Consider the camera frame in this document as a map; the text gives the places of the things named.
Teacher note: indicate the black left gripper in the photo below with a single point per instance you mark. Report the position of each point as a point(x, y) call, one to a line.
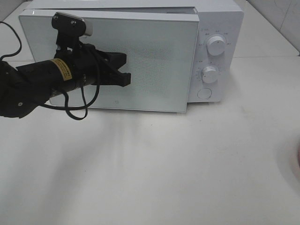
point(76, 65)

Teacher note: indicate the round door release button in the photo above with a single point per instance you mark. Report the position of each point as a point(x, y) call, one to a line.
point(204, 93)

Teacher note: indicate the white microwave knob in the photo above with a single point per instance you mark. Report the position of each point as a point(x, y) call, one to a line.
point(216, 45)
point(210, 74)

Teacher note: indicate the pink round plate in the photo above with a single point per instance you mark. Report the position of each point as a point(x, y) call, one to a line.
point(298, 156)

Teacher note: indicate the white microwave door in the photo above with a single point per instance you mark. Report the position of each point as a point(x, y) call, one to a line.
point(160, 51)

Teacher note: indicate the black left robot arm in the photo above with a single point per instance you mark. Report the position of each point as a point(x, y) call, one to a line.
point(23, 89)

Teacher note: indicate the white microwave oven body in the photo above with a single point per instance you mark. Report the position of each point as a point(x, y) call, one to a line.
point(222, 17)

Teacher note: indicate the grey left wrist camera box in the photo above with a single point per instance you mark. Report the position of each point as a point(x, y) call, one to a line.
point(71, 25)

